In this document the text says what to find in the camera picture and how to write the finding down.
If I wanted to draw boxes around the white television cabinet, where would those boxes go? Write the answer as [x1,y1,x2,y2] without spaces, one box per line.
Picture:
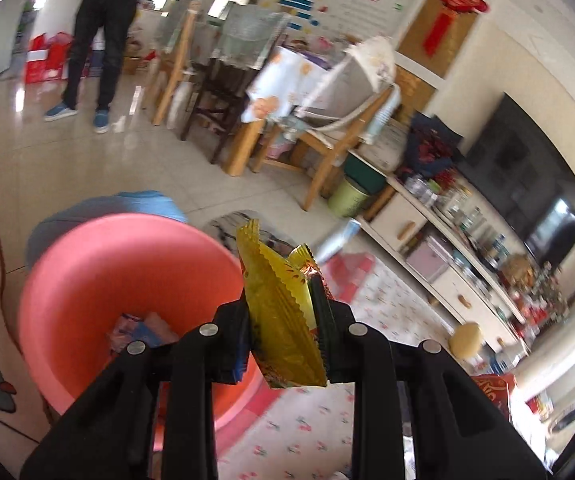
[357,174,534,357]

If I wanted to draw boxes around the golden brown ornament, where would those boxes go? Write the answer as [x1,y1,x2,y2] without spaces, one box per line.
[499,254,537,287]

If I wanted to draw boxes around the light green waste bin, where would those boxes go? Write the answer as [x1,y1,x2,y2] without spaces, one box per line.
[327,176,371,220]

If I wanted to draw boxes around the white printed bag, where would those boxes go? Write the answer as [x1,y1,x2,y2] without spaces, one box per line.
[366,121,411,170]

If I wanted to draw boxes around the light wooden chair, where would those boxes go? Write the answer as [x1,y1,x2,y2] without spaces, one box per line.
[152,0,204,127]

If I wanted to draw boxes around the dark chair with green cover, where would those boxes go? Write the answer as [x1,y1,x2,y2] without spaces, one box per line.
[182,4,289,164]

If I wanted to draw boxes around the blue white child seat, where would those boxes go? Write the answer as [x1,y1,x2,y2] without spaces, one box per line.
[316,217,364,267]

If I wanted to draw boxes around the dried flower bunch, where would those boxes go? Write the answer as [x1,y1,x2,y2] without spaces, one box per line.
[532,260,569,322]

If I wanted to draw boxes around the red knot wall hanging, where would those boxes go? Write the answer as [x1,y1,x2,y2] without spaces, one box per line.
[426,0,489,59]

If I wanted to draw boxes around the yellow snack wrapper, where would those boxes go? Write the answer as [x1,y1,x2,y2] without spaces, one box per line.
[236,220,329,389]

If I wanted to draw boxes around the wooden chair with white cover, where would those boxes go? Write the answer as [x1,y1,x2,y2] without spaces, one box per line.
[287,35,399,212]

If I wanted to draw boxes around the pink plastic bin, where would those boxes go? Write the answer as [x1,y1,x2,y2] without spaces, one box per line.
[18,213,269,453]

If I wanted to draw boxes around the marbled stool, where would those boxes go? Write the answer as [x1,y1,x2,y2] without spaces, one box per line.
[206,209,294,257]

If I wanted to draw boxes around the red packet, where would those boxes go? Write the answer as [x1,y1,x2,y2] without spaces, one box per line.
[471,372,519,422]

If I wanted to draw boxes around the dark green bin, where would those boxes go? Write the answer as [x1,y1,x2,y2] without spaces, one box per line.
[342,152,388,196]

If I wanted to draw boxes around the dining table with fruit cloth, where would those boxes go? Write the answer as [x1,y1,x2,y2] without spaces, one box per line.
[224,45,334,177]

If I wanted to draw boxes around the pink storage box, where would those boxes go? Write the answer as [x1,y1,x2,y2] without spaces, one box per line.
[406,237,451,284]

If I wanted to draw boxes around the blue round stool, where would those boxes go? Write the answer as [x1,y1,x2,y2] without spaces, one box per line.
[26,190,189,267]

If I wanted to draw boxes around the dark blue flower bouquet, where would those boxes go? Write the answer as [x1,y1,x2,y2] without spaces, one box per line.
[401,112,464,177]

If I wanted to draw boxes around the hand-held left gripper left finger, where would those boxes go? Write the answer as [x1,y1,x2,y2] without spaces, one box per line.
[20,300,253,480]

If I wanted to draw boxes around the blue packet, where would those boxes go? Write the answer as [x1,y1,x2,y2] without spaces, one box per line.
[110,312,181,357]

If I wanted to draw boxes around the yellow pear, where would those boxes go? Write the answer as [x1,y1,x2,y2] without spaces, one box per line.
[448,322,485,360]

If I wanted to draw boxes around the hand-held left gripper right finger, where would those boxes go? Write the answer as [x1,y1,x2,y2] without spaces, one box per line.
[310,280,548,480]

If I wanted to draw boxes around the black flat television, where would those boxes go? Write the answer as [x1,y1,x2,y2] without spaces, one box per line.
[455,92,575,272]

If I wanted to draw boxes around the red cardboard boxes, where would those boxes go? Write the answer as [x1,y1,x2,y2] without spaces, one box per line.
[24,32,94,86]

